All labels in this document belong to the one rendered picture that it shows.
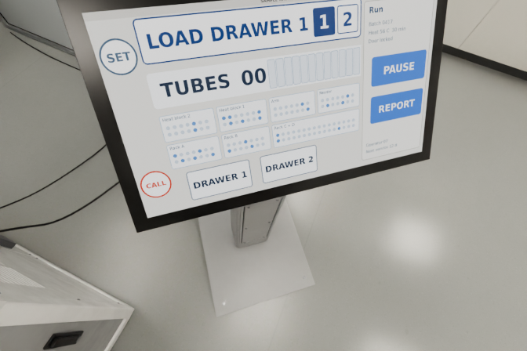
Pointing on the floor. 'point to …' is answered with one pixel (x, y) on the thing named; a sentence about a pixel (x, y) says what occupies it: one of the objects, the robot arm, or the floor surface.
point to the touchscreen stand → (252, 255)
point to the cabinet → (53, 306)
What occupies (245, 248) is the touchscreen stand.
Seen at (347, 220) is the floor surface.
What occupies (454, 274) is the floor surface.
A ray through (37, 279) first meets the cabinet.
